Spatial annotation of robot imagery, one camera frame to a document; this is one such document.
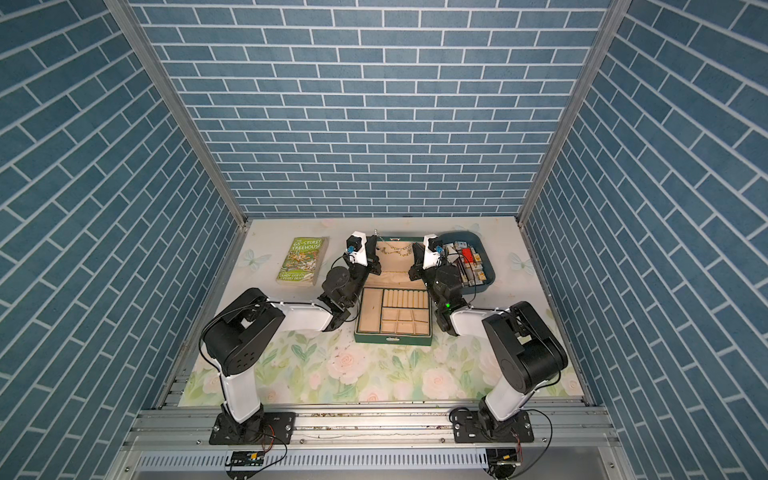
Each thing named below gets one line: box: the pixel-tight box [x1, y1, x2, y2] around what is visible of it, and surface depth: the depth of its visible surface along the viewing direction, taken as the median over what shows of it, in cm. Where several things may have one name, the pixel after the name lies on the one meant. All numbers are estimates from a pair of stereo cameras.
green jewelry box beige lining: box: [354, 236, 433, 347], surface depth 92 cm
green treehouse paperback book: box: [276, 236, 328, 286], surface depth 106 cm
